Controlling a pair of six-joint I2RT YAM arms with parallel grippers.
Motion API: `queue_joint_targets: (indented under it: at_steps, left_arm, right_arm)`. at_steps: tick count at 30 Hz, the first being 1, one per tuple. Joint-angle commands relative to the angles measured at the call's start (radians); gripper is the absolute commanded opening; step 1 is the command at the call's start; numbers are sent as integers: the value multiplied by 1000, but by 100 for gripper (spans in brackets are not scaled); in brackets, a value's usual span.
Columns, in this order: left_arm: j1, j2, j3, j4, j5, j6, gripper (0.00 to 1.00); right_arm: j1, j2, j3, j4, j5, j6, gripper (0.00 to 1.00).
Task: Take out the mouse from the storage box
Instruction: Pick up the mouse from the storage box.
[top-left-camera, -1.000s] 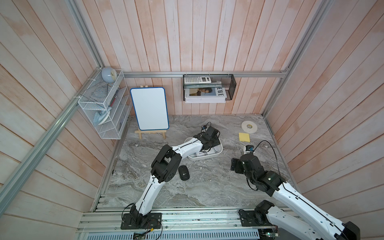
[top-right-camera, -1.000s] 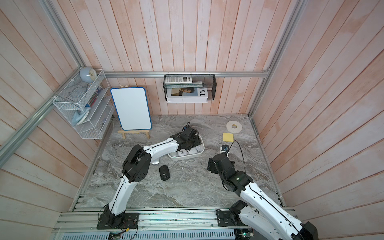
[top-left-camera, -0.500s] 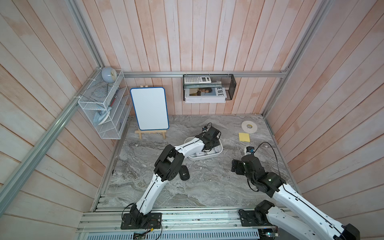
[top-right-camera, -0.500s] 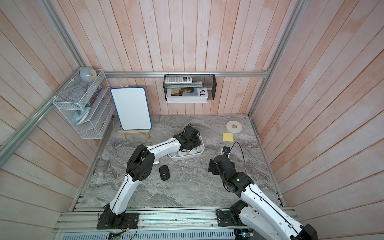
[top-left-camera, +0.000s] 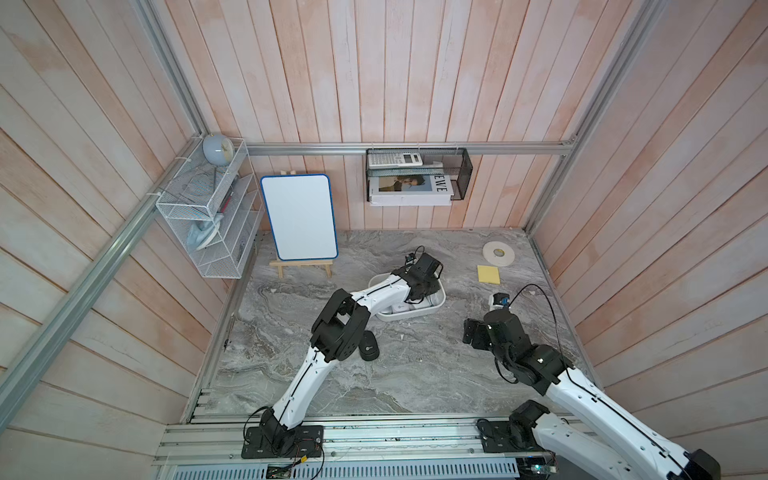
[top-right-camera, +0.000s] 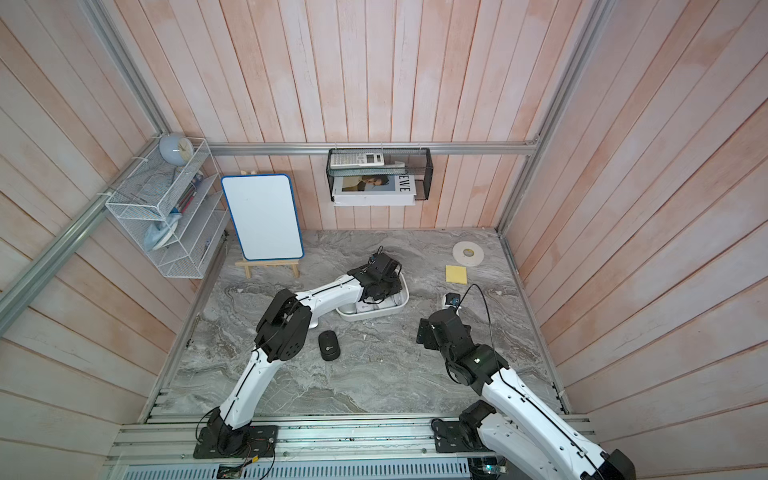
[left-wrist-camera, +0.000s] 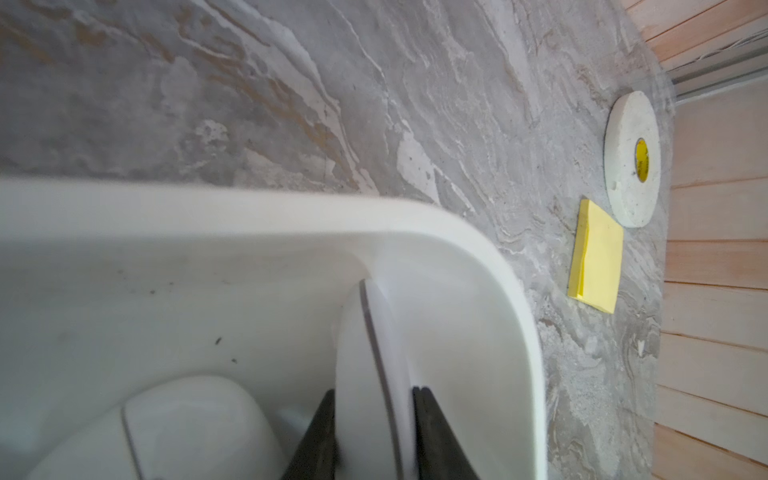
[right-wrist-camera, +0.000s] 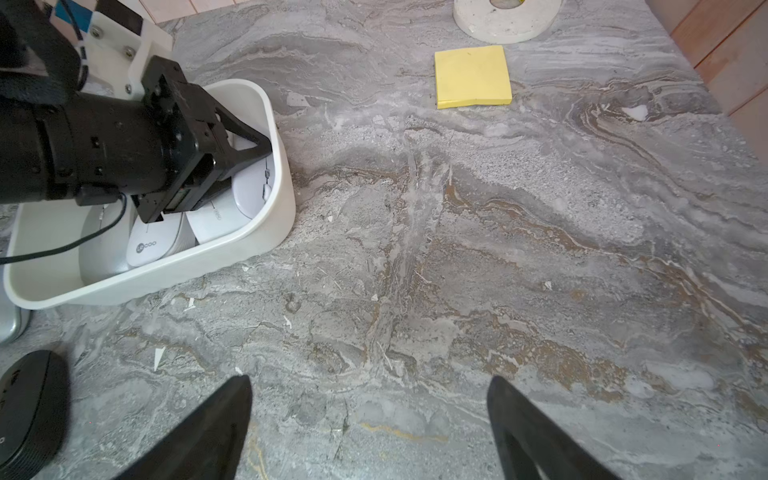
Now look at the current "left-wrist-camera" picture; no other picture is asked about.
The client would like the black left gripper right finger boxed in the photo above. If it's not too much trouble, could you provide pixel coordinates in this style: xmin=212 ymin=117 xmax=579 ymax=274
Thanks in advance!
xmin=412 ymin=387 xmax=479 ymax=480

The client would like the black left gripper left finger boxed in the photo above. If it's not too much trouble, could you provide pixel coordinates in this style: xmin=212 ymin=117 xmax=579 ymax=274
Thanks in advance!
xmin=281 ymin=389 xmax=336 ymax=480

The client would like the white glossy mouse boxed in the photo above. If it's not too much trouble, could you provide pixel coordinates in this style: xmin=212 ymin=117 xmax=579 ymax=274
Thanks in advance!
xmin=28 ymin=376 xmax=288 ymax=479

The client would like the white plastic storage box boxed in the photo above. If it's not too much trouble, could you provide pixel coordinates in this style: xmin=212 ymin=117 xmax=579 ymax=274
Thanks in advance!
xmin=1 ymin=178 xmax=547 ymax=479

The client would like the yellow sticky note pad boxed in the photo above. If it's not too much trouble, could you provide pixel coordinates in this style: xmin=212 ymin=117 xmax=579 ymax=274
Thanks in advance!
xmin=567 ymin=198 xmax=624 ymax=314

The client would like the white tape roll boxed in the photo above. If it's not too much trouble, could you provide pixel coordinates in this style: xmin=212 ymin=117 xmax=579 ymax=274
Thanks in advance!
xmin=603 ymin=91 xmax=662 ymax=228

